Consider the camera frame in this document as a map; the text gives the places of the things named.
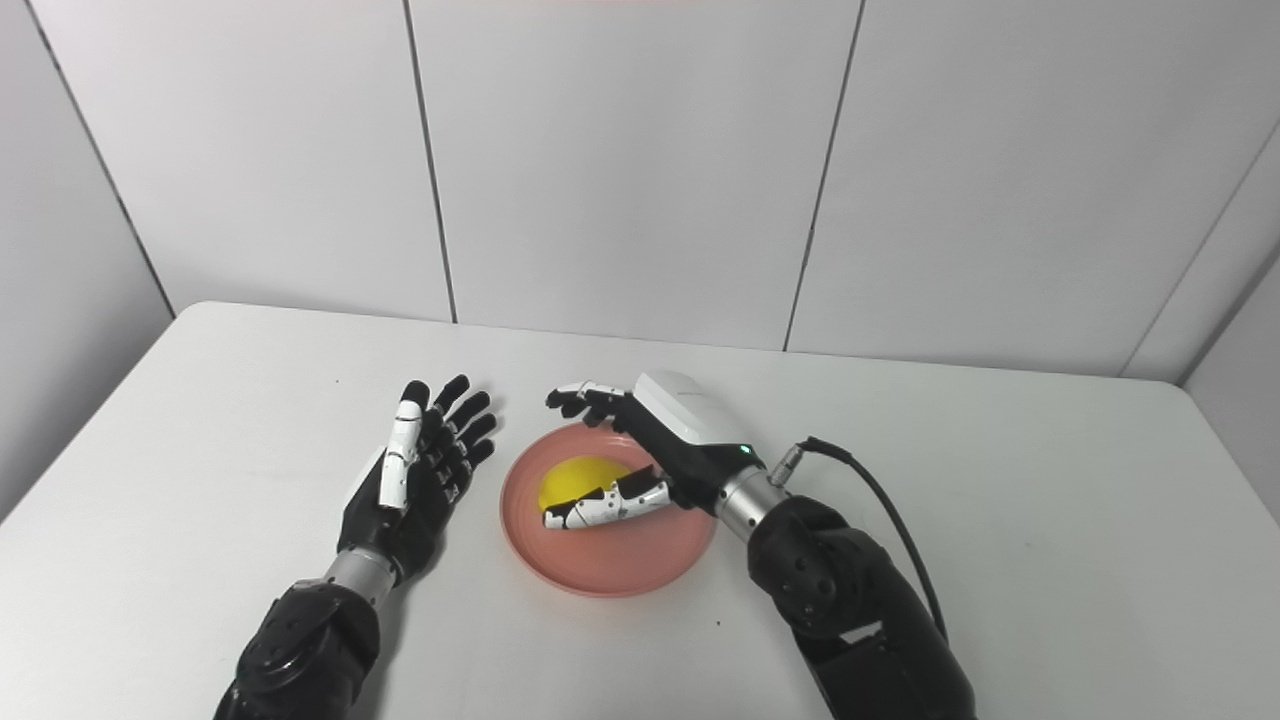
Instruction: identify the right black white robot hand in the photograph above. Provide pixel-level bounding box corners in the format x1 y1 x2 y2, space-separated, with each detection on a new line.
542 370 767 531

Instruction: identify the pink plastic plate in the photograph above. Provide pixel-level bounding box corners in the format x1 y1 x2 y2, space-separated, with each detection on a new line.
500 422 719 599

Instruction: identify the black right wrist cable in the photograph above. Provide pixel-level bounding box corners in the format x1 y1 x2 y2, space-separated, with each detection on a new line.
768 436 949 641

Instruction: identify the yellow lemon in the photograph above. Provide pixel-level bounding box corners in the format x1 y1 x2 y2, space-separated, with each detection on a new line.
538 456 633 513

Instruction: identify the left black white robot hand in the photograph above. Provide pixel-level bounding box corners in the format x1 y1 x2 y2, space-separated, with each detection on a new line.
336 375 499 586

